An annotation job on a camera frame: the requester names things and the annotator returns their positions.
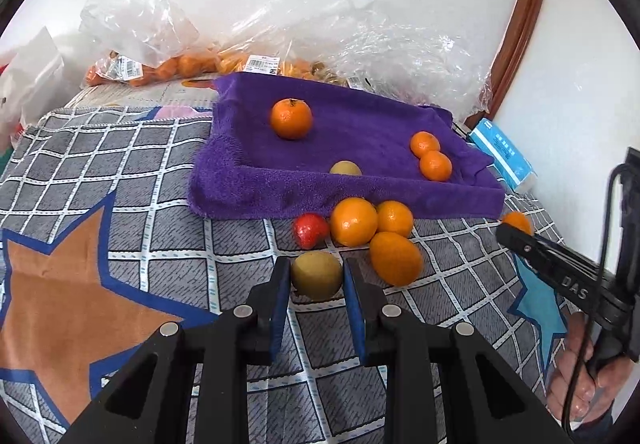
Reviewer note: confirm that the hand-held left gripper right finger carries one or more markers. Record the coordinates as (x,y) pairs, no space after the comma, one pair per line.
(356,314)

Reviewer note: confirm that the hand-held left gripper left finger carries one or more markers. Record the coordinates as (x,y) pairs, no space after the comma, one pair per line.
(280,304)

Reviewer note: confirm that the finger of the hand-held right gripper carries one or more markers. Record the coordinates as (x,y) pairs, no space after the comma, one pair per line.
(525,246)

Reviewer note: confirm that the orange mandarin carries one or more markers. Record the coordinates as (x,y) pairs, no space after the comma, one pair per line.
(517,220)
(353,221)
(425,143)
(395,258)
(394,218)
(435,167)

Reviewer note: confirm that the yellow-green jujube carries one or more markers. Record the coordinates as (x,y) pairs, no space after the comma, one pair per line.
(317,275)
(345,169)

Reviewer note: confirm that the red strawberry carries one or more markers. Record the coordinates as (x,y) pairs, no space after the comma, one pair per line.
(310,229)

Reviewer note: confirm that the purple towel-lined tray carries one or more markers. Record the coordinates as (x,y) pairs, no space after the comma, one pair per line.
(360,134)

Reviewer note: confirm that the mandarin with green stem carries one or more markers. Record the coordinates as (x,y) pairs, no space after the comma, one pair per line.
(291,119)

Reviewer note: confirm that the person's right hand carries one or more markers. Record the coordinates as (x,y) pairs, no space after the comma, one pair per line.
(600,389)

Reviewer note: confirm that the blue tissue box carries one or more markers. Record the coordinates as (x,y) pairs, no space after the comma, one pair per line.
(500,152)

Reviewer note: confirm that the grey checked star blanket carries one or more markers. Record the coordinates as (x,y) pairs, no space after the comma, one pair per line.
(150,234)

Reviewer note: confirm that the crumpled clear bag, red contents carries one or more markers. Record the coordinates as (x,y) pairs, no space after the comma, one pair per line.
(425,64)

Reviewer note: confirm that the pink printed sheet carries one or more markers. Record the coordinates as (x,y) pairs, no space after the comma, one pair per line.
(172,112)

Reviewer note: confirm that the clear bag of brown longans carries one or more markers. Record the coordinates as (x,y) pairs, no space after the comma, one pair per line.
(325,72)

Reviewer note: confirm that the newspaper sheet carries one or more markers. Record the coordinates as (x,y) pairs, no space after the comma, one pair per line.
(125,97)

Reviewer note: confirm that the clear bag of mandarins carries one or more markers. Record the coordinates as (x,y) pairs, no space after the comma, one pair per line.
(150,24)

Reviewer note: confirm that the white plastic bag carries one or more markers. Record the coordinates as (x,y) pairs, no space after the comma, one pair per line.
(30,74)

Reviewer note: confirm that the brown wooden door frame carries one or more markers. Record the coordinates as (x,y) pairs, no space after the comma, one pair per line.
(525,14)

